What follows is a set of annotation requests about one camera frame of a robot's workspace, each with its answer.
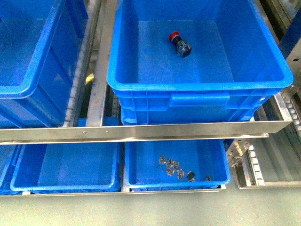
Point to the steel shelf front rail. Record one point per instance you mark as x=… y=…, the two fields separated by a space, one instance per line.
x=222 y=130

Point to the blue lower left bin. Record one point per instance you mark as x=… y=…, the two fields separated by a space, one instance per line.
x=68 y=168

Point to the pile of metal clips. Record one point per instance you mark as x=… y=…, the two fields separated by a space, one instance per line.
x=172 y=167

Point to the blue middle storage bin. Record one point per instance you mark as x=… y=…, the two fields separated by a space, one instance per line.
x=40 y=41

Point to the red mushroom push button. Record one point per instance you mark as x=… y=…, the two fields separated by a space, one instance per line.
x=183 y=48

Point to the steel divider rail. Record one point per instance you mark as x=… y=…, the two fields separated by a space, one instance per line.
x=95 y=113

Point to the blue target box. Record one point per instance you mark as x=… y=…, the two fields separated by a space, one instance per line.
x=234 y=67

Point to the blue lower bin with clips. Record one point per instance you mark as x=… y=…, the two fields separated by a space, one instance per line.
x=206 y=158

